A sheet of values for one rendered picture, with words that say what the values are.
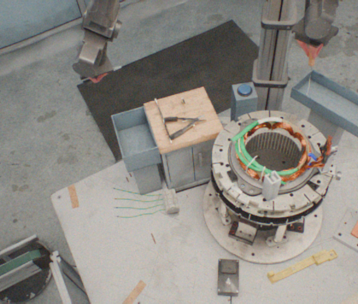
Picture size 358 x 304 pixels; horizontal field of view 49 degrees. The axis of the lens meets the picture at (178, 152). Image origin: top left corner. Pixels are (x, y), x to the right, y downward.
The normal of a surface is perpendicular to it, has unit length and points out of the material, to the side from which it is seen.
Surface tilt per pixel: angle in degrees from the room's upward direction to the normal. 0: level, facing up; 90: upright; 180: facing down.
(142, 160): 90
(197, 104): 0
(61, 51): 0
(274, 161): 0
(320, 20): 92
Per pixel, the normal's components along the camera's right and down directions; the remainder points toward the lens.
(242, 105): 0.14, 0.81
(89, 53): 0.32, -0.25
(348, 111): -0.08, -0.56
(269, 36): -0.16, 0.82
